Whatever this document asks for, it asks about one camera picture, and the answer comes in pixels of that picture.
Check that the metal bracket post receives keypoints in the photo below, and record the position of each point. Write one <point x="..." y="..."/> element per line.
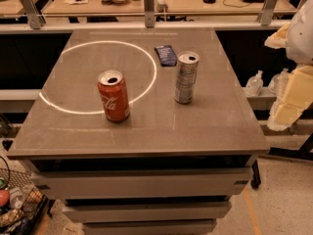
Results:
<point x="267" y="12"/>
<point x="149" y="9"/>
<point x="33" y="16"/>

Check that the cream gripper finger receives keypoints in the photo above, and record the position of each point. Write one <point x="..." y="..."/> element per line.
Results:
<point x="278" y="39"/>
<point x="294" y="96"/>

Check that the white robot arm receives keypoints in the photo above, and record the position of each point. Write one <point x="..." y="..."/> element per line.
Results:
<point x="299" y="46"/>

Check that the red coca-cola can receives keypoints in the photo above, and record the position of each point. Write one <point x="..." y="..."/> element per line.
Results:
<point x="113" y="93"/>

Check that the white power strip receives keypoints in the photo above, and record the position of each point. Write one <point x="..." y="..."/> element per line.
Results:
<point x="161" y="5"/>

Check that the clear plastic bottle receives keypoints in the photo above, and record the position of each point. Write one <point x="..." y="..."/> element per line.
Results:
<point x="254" y="84"/>

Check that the silver blue redbull can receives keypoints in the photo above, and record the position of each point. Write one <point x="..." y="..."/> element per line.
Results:
<point x="186" y="76"/>

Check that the dark blue snack packet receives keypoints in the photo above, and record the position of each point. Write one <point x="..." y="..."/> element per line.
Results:
<point x="166" y="55"/>

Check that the grey drawer cabinet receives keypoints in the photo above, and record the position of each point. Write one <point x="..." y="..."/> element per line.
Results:
<point x="145" y="202"/>

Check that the black wire basket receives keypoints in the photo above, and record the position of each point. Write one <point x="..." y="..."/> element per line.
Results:
<point x="21" y="202"/>

